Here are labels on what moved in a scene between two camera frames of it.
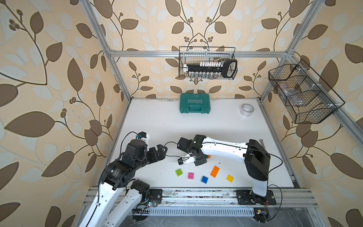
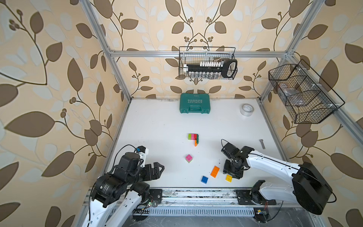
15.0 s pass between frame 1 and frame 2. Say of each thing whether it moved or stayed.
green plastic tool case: stayed
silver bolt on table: stayed
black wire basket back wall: stayed
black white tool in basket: stayed
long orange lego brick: stayed
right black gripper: moved
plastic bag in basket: stayed
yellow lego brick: stayed
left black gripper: moved
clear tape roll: stayed
